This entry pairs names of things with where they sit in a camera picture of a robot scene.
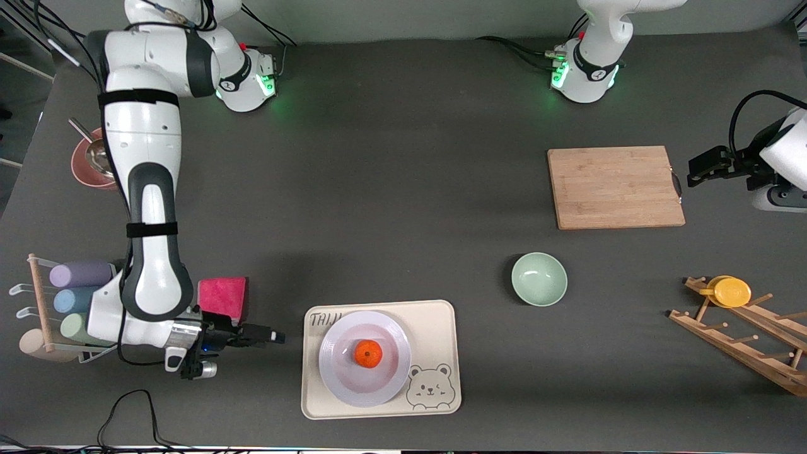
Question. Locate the mint green bowl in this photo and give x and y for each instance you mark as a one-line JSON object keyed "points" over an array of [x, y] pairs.
{"points": [[539, 279]]}

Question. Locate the beige cup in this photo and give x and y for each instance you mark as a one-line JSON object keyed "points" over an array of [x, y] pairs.
{"points": [[31, 345]]}

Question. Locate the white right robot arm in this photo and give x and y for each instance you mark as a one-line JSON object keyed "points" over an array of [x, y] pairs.
{"points": [[145, 157]]}

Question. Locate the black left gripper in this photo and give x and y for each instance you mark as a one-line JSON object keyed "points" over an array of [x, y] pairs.
{"points": [[741, 162]]}

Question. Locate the purple cup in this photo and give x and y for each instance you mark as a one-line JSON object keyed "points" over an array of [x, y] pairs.
{"points": [[82, 274]]}

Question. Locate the wooden cutting board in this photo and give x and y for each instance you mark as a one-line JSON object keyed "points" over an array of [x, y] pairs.
{"points": [[615, 186]]}

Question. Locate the pale lavender round plate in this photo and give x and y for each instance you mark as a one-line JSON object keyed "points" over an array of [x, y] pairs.
{"points": [[347, 384]]}

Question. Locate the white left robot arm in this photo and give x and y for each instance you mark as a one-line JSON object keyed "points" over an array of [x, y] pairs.
{"points": [[592, 75]]}

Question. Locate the pink bowl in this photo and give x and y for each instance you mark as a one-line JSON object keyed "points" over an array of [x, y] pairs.
{"points": [[85, 173]]}

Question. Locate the green cup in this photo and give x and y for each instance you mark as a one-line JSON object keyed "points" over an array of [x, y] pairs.
{"points": [[74, 328]]}

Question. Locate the cream tray with bear print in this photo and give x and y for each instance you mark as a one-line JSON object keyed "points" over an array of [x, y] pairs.
{"points": [[435, 321]]}

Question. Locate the grey metal frame bar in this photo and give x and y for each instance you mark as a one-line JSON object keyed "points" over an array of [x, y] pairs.
{"points": [[25, 65]]}

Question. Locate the yellow cup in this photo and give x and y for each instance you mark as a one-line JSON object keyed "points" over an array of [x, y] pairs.
{"points": [[731, 292]]}

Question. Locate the blue cup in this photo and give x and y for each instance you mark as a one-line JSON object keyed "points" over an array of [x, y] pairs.
{"points": [[75, 300]]}

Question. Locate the metal scoop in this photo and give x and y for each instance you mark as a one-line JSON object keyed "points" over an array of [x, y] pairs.
{"points": [[94, 154]]}

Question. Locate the wooden peg cup rack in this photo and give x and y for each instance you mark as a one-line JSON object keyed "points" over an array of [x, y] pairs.
{"points": [[744, 350]]}

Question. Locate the orange fruit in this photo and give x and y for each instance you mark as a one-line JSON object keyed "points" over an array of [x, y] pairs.
{"points": [[368, 354]]}

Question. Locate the pink folded cloth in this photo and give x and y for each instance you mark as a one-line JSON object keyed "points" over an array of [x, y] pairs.
{"points": [[220, 296]]}

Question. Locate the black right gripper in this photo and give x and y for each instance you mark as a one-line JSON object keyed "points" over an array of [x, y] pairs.
{"points": [[217, 335]]}

